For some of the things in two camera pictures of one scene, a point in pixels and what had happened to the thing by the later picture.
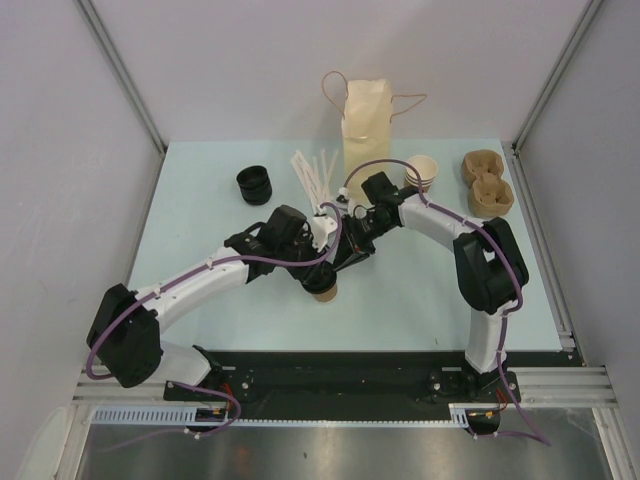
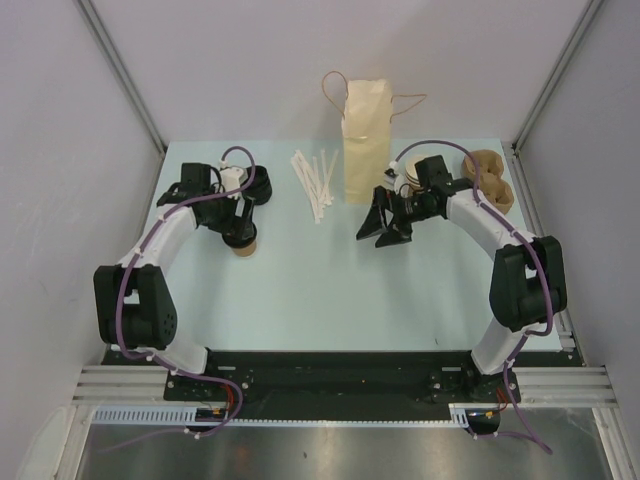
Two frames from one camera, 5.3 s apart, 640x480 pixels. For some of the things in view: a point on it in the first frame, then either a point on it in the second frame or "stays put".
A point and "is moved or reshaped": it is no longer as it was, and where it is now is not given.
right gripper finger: x=344 y=251 -> x=374 y=222
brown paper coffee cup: x=328 y=296 is moved or reshaped
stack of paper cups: x=428 y=169 stays put
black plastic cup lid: x=320 y=282 is moved or reshaped
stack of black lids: x=255 y=184 stays put
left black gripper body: x=301 y=251 -> x=221 y=213
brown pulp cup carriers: x=491 y=194 stays put
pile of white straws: x=315 y=182 stays put
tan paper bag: x=366 y=115 stays put
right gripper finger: x=353 y=259 -> x=396 y=234
